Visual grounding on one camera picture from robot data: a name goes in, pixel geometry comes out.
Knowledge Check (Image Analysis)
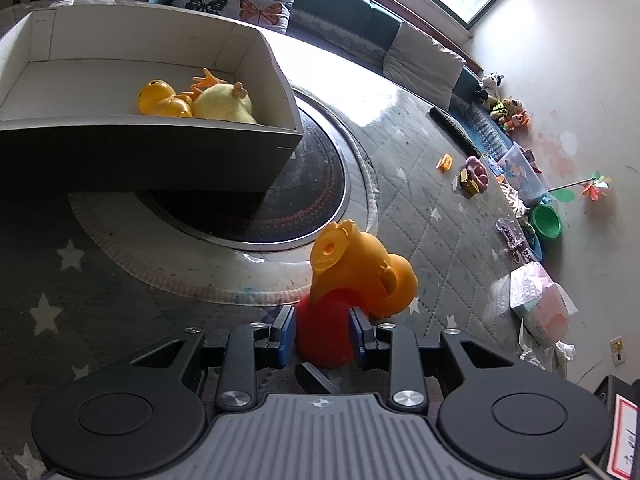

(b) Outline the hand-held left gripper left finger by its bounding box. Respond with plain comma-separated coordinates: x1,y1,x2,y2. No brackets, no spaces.
129,305,297,414

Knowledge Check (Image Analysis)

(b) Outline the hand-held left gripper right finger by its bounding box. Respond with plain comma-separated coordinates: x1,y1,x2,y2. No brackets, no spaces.
348,307,516,415

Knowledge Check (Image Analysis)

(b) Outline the orange and red pig toy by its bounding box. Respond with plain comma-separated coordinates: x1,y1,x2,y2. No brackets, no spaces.
294,219,418,368

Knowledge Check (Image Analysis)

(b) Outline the yellow plush chick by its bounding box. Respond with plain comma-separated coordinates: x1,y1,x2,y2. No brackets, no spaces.
181,67,258,125

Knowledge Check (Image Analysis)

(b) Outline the grey cardboard box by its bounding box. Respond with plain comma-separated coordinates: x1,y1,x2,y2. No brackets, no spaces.
0,2,305,208

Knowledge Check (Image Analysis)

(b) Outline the yellow rubber duck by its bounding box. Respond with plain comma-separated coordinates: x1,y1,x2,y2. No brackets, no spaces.
137,79,193,118

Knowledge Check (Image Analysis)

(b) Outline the crumpled white paper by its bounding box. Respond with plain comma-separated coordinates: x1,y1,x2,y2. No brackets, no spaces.
520,320,576,376

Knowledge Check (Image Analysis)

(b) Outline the grey quilted star table cover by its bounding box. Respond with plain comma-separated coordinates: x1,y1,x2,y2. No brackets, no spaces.
0,35,556,466

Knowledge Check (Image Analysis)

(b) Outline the tissue packet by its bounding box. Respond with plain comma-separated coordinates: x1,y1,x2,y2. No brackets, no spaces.
510,261,578,346

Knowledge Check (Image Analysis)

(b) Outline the pink paw toy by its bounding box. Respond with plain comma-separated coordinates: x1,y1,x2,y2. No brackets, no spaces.
465,156,490,193

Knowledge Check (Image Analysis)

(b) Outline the green plastic bowl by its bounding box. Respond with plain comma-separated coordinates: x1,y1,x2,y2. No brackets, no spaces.
530,202,563,239

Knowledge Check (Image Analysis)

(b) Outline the black remote control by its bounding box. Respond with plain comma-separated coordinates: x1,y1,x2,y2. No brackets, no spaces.
430,106,481,158

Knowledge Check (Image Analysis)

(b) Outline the clear plastic storage box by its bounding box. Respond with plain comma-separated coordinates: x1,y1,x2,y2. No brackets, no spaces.
497,142,551,203

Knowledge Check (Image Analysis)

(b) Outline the colourful pinwheel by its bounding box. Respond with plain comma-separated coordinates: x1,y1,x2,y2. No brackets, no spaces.
547,171,613,202

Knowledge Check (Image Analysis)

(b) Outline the black and white plush cow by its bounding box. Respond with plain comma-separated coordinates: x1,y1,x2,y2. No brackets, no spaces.
477,72,503,106

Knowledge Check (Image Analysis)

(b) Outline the white sofa cushion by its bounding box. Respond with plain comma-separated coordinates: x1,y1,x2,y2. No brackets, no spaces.
382,21,467,108

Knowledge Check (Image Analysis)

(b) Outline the blue sofa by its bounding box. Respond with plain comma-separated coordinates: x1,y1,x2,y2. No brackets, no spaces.
102,0,506,156

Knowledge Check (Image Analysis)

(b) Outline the dark keychain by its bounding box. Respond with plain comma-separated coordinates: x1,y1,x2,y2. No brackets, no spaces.
495,217,536,263

